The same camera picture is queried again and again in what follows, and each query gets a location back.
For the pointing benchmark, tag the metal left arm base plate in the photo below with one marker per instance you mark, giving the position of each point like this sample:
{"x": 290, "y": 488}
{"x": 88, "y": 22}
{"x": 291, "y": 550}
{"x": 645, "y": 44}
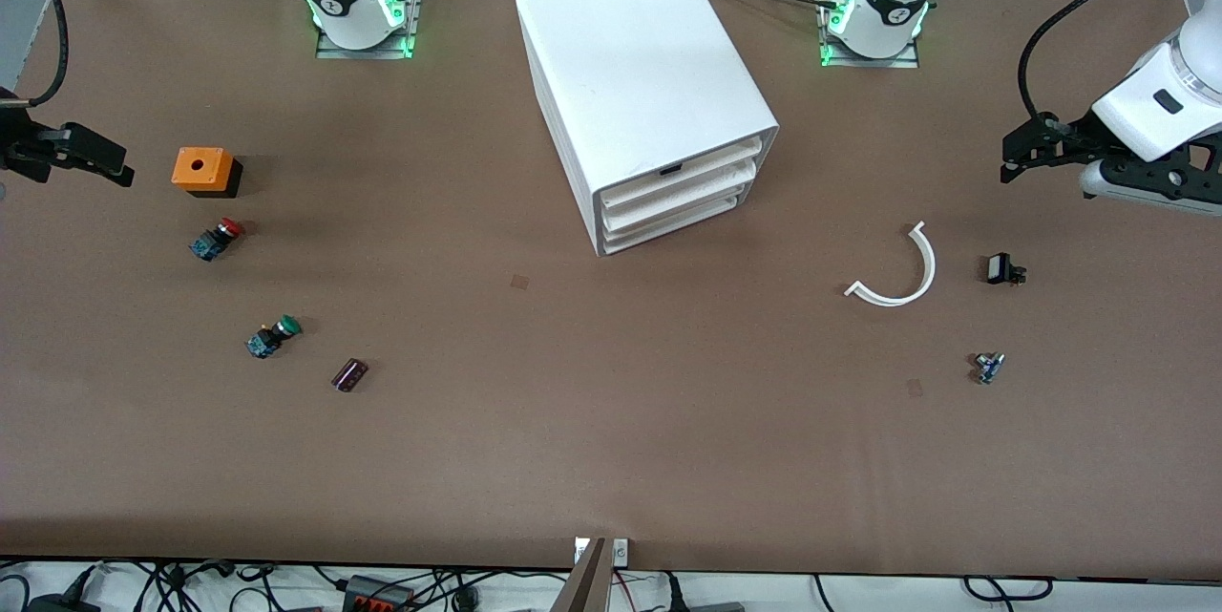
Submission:
{"x": 907, "y": 61}

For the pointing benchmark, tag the white metal bracket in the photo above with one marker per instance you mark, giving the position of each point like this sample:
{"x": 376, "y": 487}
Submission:
{"x": 621, "y": 552}

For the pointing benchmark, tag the white plastic drawer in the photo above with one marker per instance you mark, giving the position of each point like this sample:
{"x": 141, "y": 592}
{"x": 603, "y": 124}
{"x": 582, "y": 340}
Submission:
{"x": 706, "y": 171}

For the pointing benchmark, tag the black power strip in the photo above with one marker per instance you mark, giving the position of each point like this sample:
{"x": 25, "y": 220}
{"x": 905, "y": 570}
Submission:
{"x": 377, "y": 598}

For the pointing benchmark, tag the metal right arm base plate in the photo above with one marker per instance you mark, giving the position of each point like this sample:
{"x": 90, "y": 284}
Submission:
{"x": 382, "y": 52}

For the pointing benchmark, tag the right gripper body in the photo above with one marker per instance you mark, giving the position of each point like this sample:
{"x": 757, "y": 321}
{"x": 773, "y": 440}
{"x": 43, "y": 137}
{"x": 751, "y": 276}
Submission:
{"x": 21, "y": 152}

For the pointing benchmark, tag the red mushroom push button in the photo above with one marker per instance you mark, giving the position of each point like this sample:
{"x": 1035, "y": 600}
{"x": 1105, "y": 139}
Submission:
{"x": 212, "y": 242}

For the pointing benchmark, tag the green mushroom push button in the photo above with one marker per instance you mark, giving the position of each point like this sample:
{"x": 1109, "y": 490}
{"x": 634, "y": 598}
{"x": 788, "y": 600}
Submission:
{"x": 267, "y": 340}

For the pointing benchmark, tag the white plastic drawer cabinet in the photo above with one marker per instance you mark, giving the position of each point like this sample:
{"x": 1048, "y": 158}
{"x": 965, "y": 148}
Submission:
{"x": 630, "y": 58}

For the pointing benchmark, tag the small blue metal part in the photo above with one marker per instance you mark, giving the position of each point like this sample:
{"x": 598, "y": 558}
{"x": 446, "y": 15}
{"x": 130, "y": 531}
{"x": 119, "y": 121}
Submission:
{"x": 988, "y": 369}

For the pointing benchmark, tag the orange button enclosure box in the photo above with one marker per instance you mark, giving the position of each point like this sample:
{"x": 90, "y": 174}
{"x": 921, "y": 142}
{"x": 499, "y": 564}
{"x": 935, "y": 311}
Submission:
{"x": 200, "y": 168}

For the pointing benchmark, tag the black rectangular switch button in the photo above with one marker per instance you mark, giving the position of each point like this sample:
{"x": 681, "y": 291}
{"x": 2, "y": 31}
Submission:
{"x": 1000, "y": 268}

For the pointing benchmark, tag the white curved plastic clip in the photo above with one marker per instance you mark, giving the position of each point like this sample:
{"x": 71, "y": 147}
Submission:
{"x": 897, "y": 301}

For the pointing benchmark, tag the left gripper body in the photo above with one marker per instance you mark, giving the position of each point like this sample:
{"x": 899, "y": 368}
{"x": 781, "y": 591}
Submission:
{"x": 1077, "y": 137}

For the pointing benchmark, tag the dark purple capacitor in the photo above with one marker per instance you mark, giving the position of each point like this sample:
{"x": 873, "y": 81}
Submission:
{"x": 349, "y": 374}

